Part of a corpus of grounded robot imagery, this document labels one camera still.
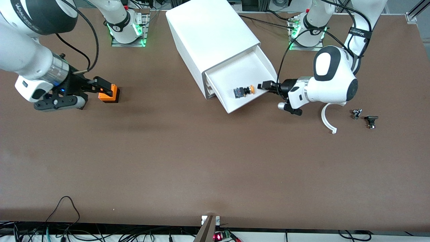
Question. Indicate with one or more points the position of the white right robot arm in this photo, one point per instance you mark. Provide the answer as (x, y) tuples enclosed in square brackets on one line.
[(27, 53)]

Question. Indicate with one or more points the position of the aluminium frame profile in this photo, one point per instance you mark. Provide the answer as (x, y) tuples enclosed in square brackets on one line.
[(415, 13)]

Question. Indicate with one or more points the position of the circuit board with red light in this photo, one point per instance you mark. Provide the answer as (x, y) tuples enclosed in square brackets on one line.
[(221, 236)]

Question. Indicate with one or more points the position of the orange box with hole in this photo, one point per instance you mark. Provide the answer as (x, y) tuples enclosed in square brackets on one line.
[(115, 92)]

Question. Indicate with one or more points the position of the white semicircular clamp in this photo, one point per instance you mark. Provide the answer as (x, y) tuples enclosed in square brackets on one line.
[(323, 119)]

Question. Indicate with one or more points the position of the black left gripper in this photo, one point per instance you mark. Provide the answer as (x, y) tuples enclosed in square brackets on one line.
[(286, 85)]

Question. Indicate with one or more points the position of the orange push button black body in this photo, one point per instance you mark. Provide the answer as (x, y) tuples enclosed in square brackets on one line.
[(249, 90)]

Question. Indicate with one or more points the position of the white drawer cabinet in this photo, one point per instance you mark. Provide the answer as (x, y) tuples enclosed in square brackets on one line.
[(205, 33)]

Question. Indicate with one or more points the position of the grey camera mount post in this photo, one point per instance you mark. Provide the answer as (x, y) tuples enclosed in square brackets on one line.
[(206, 232)]

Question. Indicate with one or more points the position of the black T-shaped switch part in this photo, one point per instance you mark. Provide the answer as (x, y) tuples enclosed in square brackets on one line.
[(371, 118)]

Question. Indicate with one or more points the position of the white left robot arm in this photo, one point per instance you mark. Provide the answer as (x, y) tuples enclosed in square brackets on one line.
[(332, 84)]

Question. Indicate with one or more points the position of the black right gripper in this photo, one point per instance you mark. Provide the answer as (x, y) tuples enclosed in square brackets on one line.
[(74, 84)]

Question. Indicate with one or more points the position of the small metal fitting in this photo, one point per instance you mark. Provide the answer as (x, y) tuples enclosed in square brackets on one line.
[(356, 114)]

